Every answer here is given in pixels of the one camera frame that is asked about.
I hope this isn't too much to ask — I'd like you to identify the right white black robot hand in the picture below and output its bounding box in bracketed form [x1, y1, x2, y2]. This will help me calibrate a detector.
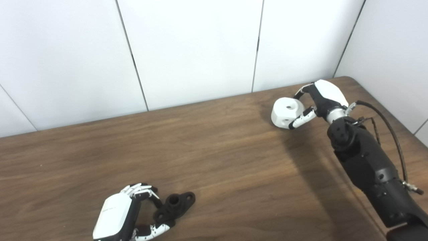
[289, 79, 349, 130]

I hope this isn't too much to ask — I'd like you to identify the round white piece with hole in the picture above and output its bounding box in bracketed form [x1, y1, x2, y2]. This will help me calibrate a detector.
[271, 97, 306, 130]

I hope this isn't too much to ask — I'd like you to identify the black flanged holder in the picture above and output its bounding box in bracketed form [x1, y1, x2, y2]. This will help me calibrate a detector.
[153, 191, 196, 228]

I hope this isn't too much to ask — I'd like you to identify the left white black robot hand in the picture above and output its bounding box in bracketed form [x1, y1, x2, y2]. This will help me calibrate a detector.
[93, 183, 175, 241]

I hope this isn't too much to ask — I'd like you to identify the thin braided wire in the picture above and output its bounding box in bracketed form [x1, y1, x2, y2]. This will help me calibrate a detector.
[358, 116, 381, 145]

